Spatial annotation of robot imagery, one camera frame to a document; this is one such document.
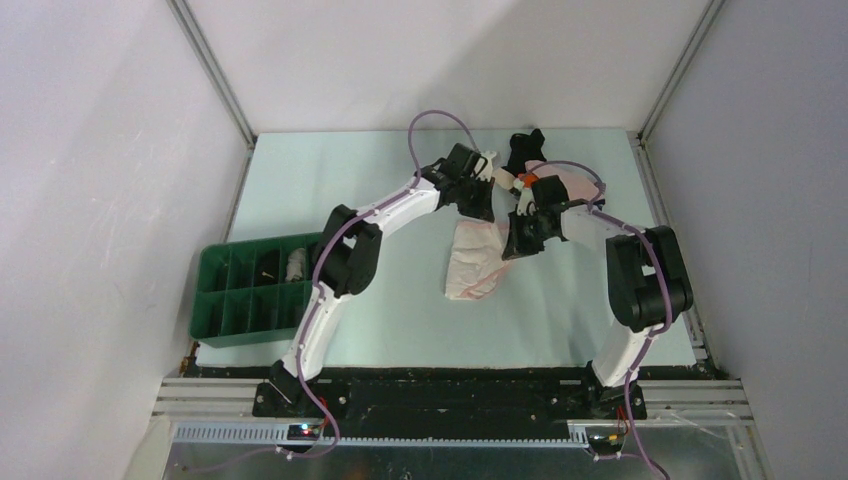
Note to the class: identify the orange underwear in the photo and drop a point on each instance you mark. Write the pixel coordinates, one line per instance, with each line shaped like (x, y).
(526, 180)

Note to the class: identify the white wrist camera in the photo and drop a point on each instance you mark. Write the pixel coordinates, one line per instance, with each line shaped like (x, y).
(485, 165)
(526, 203)

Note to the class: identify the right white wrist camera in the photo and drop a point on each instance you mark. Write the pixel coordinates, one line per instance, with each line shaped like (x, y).
(526, 203)

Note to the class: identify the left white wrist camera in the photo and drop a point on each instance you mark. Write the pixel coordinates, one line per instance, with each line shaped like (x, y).
(485, 165)

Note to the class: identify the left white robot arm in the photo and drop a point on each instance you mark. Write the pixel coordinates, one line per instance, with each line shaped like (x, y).
(347, 253)

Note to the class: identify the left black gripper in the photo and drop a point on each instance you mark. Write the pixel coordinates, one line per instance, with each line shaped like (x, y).
(482, 208)

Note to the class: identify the white pink-trimmed underwear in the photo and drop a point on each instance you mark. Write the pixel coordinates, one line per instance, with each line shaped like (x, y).
(475, 267)

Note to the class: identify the right aluminium frame post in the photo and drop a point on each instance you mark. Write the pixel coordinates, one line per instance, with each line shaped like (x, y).
(682, 65)

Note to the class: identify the green divided storage tray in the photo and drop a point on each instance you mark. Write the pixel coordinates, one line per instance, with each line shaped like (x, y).
(229, 311)

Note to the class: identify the left aluminium frame post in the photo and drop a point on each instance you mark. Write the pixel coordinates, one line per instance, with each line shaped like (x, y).
(204, 53)

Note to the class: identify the rolled white underwear in tray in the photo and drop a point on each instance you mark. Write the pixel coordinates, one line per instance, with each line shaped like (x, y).
(295, 268)

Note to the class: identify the cream underwear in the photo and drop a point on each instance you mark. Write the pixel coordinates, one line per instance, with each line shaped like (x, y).
(506, 181)

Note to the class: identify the light pink underwear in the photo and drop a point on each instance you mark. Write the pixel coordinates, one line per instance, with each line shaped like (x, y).
(579, 183)

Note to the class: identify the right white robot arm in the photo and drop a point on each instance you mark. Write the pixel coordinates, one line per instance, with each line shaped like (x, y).
(648, 285)

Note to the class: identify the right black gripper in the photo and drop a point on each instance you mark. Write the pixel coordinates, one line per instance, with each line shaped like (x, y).
(516, 246)

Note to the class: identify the aluminium frame post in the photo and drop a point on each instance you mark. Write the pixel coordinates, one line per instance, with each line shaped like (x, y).
(204, 53)
(682, 65)

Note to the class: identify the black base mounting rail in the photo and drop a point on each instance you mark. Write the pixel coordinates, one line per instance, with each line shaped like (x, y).
(447, 403)

